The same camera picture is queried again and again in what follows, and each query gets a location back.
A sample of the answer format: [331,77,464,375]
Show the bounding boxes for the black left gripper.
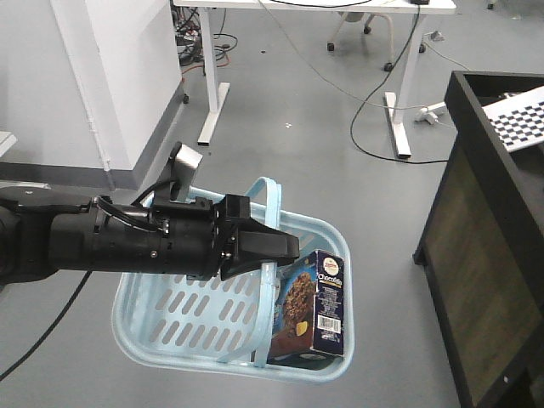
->
[91,195,300,281]

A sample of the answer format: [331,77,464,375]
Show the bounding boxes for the light blue plastic basket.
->
[110,177,355,383]

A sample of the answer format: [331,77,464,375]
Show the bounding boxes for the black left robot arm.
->
[1,186,300,285]

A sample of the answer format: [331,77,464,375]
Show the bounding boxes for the white standing desk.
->
[173,0,456,164]

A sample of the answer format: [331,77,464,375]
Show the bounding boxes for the white partition cabinet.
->
[1,1,184,190]

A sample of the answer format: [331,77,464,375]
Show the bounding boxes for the large wooden black-framed cabinet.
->
[413,71,543,407]

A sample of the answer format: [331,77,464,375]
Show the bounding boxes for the white office chair base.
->
[326,12,400,72]

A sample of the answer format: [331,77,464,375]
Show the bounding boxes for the checkerboard calibration board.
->
[483,86,543,153]

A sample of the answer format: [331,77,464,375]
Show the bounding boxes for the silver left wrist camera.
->
[153,142,203,205]

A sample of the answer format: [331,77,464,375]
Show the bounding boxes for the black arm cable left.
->
[0,269,93,382]

